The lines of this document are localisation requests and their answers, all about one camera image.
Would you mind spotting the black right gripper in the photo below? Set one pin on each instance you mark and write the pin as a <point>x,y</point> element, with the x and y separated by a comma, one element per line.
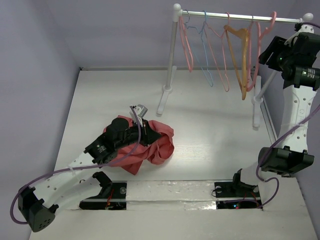
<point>269,53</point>

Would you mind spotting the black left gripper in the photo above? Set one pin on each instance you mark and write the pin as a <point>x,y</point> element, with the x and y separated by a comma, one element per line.
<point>148,135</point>

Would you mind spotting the red t shirt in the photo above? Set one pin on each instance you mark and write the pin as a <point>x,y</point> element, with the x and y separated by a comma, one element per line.
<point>156,153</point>

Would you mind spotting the thick pink plastic hanger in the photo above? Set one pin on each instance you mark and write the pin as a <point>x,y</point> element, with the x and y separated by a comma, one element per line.
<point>260,35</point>

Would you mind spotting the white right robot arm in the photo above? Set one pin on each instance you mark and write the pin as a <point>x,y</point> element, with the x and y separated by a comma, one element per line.
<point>294,58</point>

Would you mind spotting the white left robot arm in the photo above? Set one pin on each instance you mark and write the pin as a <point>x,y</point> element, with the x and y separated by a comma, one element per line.
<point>40,200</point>

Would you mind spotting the orange wooden hanger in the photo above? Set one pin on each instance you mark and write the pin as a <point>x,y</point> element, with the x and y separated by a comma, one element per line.
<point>243,35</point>

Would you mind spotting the pink hanger far left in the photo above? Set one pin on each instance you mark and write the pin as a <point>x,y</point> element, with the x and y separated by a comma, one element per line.
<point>186,45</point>

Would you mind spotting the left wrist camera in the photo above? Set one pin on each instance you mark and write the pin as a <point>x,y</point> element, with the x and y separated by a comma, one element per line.
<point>138,111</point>

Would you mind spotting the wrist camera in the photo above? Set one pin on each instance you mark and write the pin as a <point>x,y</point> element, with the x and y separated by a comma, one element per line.
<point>138,111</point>
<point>304,27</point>

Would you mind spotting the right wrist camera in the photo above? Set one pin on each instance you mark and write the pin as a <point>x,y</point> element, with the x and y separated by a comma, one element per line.
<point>304,27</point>

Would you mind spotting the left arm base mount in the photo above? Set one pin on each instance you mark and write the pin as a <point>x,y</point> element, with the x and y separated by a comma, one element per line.
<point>112,195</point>

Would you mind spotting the thin pink wire hanger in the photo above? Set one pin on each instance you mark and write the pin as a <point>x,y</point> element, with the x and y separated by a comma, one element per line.
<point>223,76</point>

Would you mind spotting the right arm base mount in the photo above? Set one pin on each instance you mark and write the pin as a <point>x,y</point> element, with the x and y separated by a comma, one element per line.
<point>235,194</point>

